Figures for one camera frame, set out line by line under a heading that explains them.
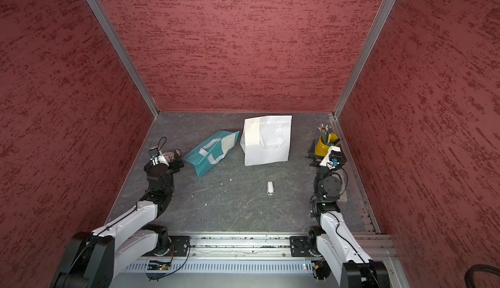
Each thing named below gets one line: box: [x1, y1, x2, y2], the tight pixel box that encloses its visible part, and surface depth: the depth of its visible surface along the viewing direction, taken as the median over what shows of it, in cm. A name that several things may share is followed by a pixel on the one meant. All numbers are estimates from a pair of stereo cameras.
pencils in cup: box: [318, 123, 342, 147], surface depth 96 cm
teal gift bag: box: [182, 130, 241, 178], surface depth 88 cm
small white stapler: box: [266, 181, 275, 197], surface depth 89 cm
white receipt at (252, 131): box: [244, 117, 261, 146], surface depth 88 cm
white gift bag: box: [239, 115, 293, 167], surface depth 91 cm
